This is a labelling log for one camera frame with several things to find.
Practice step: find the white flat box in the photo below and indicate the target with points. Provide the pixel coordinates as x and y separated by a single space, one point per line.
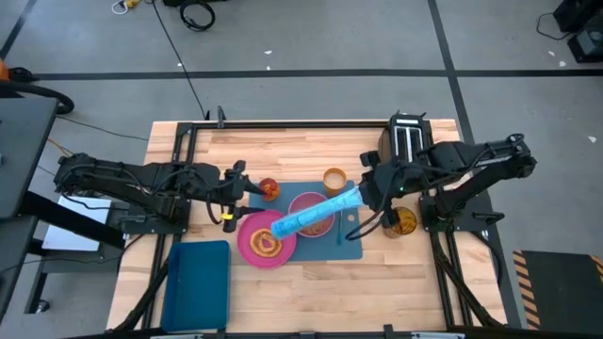
80 226

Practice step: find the black desk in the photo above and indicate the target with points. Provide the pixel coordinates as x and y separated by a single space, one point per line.
23 141

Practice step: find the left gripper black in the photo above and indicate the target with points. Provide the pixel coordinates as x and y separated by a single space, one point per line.
231 188

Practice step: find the orange cup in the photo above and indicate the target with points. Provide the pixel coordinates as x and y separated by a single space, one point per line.
334 181

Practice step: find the black mat with hazard stripes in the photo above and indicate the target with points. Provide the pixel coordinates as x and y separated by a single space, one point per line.
560 292

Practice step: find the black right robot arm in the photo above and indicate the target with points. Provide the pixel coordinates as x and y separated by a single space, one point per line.
471 160

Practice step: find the pink ribbed bowl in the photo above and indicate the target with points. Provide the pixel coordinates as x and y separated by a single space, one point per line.
301 202

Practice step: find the orange object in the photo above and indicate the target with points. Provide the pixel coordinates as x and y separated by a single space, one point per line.
3 70

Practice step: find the blue plastic tray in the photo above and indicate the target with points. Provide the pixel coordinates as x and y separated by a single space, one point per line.
195 287

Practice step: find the black toaster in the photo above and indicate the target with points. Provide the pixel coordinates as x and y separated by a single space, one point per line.
407 136

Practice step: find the pink spoon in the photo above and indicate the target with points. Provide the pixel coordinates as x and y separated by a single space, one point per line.
339 230

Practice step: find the black equipment case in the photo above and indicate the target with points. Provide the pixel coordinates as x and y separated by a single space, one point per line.
586 42

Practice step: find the toasted bagel with jam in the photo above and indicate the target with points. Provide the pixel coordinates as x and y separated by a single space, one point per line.
256 245

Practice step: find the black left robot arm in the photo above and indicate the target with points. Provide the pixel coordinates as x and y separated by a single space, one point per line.
141 176

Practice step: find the pink plate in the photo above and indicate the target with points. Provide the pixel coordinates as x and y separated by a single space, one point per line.
245 252

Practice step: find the brown cereal flakes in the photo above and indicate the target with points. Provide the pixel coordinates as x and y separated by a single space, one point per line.
318 230

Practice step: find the slate blue placemat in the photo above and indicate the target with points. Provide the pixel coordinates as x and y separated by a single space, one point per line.
330 249

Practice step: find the red yellow apple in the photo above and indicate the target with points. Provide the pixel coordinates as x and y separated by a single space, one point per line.
272 190

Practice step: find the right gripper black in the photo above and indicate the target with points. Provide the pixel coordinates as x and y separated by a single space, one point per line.
386 188

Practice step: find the blue cereal box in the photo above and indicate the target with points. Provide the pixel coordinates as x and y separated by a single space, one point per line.
311 214

